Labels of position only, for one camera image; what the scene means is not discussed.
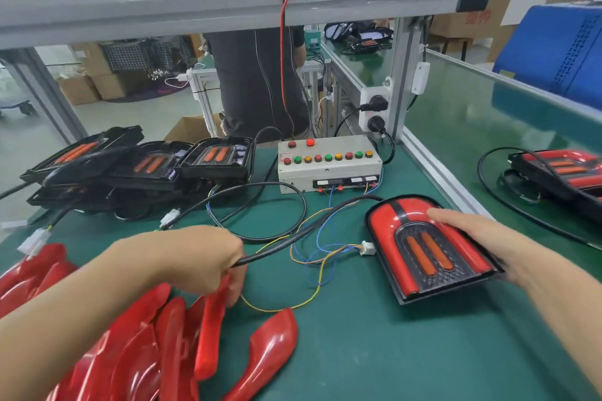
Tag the person's right hand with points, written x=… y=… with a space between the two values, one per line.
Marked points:
x=498 y=241

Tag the person's left hand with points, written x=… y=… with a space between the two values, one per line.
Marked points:
x=193 y=260

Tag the pile of black lamp housings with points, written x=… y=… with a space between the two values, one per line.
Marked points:
x=212 y=161

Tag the person's left forearm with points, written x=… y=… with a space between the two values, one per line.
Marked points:
x=66 y=321

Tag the person's right forearm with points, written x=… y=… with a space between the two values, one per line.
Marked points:
x=574 y=311

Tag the pile of red lens covers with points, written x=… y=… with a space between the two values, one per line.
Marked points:
x=141 y=340

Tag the low open cardboard carton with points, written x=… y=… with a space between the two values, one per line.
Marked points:
x=188 y=130

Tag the beige test button box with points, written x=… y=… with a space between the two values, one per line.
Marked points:
x=329 y=175

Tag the white metal stand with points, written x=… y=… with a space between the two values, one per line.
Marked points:
x=202 y=91

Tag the large cardboard box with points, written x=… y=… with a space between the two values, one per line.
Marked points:
x=108 y=86

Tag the white power strip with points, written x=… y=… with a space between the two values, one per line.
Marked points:
x=365 y=100

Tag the blue plastic crate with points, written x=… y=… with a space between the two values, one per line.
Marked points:
x=555 y=53

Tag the small cardboard box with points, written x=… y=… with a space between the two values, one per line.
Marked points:
x=77 y=91

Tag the black mesh basket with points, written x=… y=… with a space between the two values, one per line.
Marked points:
x=136 y=55

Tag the flat platform trolley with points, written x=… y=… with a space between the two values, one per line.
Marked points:
x=17 y=106

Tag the white switch box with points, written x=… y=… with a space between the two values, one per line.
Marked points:
x=420 y=78

